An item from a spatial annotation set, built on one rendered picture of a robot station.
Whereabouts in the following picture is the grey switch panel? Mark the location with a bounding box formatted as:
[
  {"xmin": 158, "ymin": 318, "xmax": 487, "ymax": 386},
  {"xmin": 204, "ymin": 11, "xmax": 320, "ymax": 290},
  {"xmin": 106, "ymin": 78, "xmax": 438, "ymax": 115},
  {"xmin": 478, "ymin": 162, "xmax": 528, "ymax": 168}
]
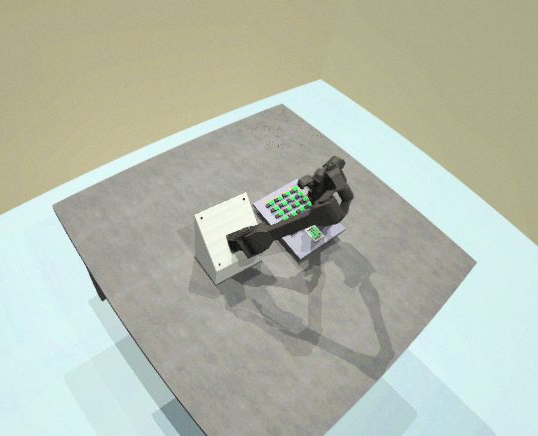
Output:
[{"xmin": 253, "ymin": 179, "xmax": 346, "ymax": 261}]

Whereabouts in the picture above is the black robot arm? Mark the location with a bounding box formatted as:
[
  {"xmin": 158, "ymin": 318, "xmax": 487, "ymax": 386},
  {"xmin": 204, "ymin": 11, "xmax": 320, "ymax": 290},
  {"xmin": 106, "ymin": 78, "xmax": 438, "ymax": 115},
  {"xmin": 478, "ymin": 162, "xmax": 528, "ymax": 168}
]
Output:
[{"xmin": 226, "ymin": 155, "xmax": 353, "ymax": 259}]

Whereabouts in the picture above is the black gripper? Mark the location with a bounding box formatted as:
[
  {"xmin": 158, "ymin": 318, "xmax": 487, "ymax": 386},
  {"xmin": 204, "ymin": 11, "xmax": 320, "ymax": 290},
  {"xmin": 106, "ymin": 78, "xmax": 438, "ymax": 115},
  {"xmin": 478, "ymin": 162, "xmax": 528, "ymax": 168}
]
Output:
[{"xmin": 297, "ymin": 174, "xmax": 330, "ymax": 206}]

